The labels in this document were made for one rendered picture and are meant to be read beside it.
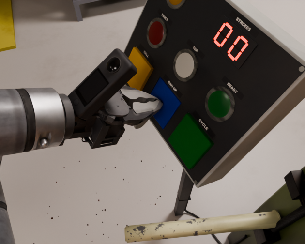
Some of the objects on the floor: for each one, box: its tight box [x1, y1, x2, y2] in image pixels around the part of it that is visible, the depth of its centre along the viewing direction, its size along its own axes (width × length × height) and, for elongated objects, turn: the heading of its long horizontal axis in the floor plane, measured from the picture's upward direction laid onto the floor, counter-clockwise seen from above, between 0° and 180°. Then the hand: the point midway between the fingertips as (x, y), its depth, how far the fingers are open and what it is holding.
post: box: [174, 168, 193, 216], centre depth 99 cm, size 4×4×108 cm
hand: (158, 100), depth 55 cm, fingers closed
